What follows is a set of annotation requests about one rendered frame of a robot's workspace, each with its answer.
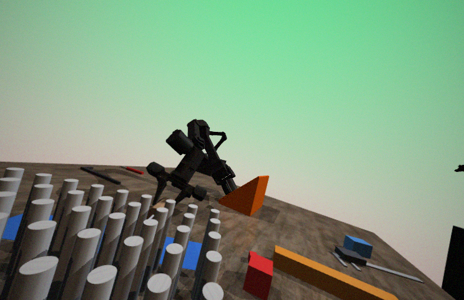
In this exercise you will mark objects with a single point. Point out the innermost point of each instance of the orange flat bar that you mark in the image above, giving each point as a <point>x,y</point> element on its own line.
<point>325,278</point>

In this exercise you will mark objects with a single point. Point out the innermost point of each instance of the blue block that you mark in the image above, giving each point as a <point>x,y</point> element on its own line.
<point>357,245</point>

